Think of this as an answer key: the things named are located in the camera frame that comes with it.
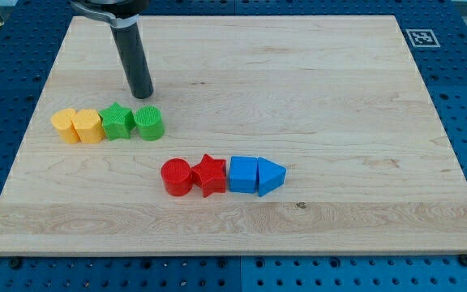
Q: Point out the black arm end with clamp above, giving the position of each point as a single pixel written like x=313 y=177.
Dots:
x=115 y=13

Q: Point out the yellow hexagon block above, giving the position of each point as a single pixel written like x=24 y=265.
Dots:
x=88 y=125

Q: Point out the white fiducial marker tag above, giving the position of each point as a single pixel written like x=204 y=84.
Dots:
x=422 y=38

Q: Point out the light wooden board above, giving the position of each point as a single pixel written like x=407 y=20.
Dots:
x=337 y=100

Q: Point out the blue cube block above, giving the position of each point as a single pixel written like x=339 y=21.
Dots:
x=243 y=174

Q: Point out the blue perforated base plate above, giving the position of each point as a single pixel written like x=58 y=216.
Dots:
x=30 y=38

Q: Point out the green star block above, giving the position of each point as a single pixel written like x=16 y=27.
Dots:
x=117 y=121

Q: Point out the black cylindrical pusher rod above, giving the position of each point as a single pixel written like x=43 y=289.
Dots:
x=131 y=52

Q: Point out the red star block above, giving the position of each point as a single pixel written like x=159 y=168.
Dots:
x=210 y=175

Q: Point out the green cylinder block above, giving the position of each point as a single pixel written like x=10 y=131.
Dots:
x=149 y=123

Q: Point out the yellow cylinder block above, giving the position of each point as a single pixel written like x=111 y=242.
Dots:
x=62 y=123

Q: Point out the red cylinder block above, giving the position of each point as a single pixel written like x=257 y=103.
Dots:
x=177 y=177

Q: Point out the blue triangle block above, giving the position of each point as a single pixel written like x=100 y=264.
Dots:
x=271 y=176

